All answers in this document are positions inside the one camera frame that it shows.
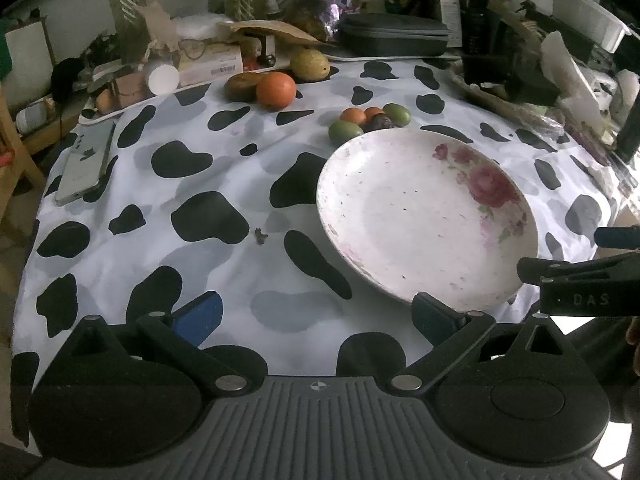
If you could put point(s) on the right hand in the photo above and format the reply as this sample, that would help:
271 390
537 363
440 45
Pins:
632 338

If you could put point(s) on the black zipper case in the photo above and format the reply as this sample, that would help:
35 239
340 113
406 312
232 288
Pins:
380 34

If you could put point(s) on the small orange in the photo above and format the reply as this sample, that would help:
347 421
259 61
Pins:
372 112
354 115

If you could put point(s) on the woven basket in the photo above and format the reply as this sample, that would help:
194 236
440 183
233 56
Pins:
532 117

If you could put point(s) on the yellow white box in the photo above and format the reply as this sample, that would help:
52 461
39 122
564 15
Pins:
206 61

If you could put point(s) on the cow print tablecloth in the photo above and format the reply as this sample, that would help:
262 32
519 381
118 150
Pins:
204 195

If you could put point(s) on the small orange back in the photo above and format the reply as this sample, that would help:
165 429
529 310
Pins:
372 112

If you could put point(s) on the white laundry basket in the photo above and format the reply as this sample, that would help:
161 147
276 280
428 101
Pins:
593 21

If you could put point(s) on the brown paper envelope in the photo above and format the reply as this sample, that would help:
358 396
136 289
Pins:
285 31

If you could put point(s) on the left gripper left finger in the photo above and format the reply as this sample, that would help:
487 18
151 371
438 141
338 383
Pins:
175 338

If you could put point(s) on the white cylinder bottle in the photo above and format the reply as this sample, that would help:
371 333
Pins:
161 78

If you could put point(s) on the small orange front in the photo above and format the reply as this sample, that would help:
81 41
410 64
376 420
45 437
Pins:
354 115

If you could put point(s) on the large orange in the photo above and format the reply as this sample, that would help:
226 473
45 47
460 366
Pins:
276 91

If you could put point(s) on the dark purple passion fruit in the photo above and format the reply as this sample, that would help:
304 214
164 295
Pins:
378 122

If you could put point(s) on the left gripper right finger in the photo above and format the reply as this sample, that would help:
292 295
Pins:
453 335

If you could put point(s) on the white floral plate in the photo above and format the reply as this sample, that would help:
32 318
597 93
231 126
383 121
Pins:
416 211

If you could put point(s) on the green fruit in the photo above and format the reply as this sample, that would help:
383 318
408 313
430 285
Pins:
341 132
398 114

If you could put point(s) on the white smartphone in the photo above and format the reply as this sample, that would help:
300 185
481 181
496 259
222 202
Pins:
86 162

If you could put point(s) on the brown paper bag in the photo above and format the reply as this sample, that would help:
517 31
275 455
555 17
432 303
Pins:
162 32

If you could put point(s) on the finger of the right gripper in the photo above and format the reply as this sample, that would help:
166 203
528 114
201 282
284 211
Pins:
612 269
618 237

